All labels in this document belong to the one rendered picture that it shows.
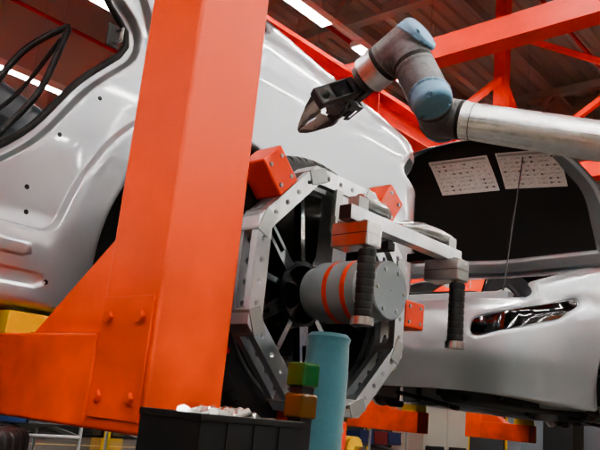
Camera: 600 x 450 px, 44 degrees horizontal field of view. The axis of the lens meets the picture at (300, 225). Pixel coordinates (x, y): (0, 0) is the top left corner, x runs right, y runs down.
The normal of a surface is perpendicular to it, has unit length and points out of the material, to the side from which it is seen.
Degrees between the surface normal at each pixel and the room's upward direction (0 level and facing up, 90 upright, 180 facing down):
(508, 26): 90
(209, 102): 90
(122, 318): 90
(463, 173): 144
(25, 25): 90
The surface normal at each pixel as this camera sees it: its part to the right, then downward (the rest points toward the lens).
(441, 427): 0.76, -0.09
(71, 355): -0.66, -0.25
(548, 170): -0.52, 0.59
